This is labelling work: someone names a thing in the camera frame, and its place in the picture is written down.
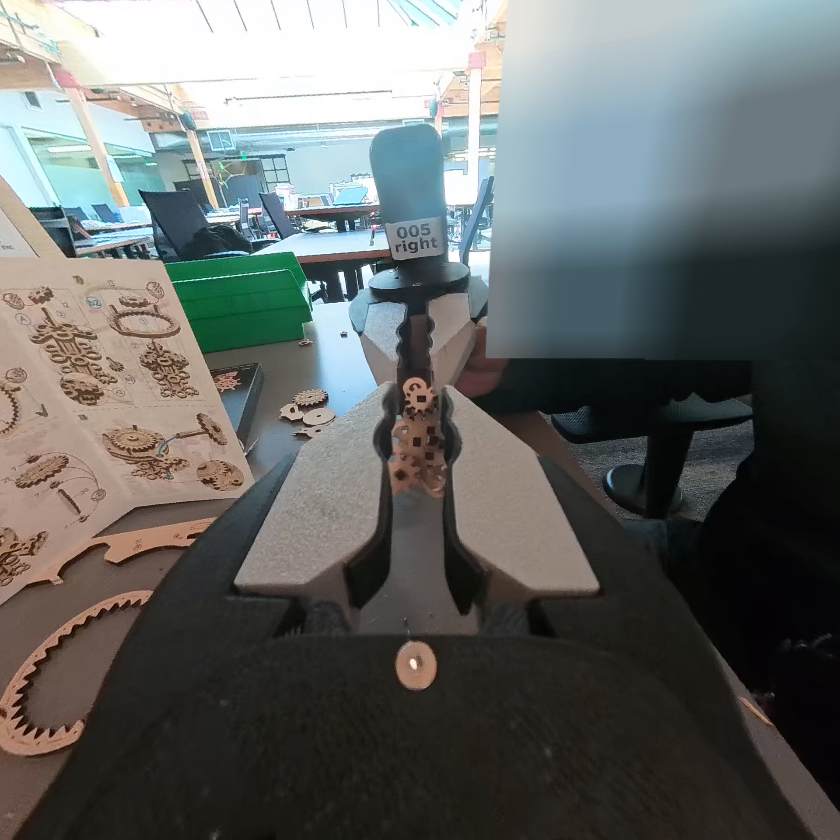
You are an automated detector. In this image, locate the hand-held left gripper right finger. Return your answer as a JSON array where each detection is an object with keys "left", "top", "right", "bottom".
[{"left": 443, "top": 386, "right": 602, "bottom": 616}]

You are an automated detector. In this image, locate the paper instruction booklet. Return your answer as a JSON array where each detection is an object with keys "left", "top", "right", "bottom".
[{"left": 0, "top": 174, "right": 256, "bottom": 606}]

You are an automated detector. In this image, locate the person's right hand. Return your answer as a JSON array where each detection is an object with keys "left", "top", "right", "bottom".
[{"left": 455, "top": 357, "right": 519, "bottom": 401}]

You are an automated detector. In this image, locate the wooden disc with arms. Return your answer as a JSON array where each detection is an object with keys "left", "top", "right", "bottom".
[{"left": 293, "top": 407, "right": 337, "bottom": 440}]

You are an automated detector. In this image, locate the black product box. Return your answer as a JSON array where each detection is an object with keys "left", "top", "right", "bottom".
[{"left": 210, "top": 362, "right": 266, "bottom": 442}]

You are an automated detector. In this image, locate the brown wooden table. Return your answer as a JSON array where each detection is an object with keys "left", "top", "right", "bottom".
[{"left": 252, "top": 230, "right": 395, "bottom": 304}]

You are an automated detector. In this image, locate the black office chair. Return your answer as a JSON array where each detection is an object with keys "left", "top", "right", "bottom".
[
  {"left": 140, "top": 189, "right": 212, "bottom": 261},
  {"left": 259, "top": 192, "right": 300, "bottom": 241}
]

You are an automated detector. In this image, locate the green plastic bin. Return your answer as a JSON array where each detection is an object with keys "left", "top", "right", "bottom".
[{"left": 164, "top": 251, "right": 315, "bottom": 355}]

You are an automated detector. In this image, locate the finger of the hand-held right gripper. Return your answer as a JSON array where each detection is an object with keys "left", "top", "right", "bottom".
[
  {"left": 419, "top": 293, "right": 476, "bottom": 391},
  {"left": 363, "top": 301, "right": 420, "bottom": 395}
]

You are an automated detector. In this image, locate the wooden internal gear ring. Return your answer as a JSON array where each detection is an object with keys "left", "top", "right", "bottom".
[{"left": 0, "top": 589, "right": 153, "bottom": 757}]

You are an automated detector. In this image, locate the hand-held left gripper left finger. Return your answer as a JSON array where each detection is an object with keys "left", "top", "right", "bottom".
[{"left": 233, "top": 382, "right": 400, "bottom": 610}]

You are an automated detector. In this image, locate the wooden offcut sheet curved cutout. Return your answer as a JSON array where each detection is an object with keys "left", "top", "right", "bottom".
[{"left": 21, "top": 516, "right": 219, "bottom": 586}]

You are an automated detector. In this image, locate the dark bag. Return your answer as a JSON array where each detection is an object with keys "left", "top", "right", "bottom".
[{"left": 186, "top": 226, "right": 254, "bottom": 258}]

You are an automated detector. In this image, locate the person's right forearm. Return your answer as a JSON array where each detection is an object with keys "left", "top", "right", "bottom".
[{"left": 502, "top": 358, "right": 754, "bottom": 416}]

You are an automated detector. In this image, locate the grey office chair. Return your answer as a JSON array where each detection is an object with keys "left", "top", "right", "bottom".
[{"left": 546, "top": 392, "right": 754, "bottom": 521}]

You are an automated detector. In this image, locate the wooden ring cluster shaft assembly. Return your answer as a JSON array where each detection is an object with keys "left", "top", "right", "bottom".
[{"left": 390, "top": 377, "right": 454, "bottom": 500}]

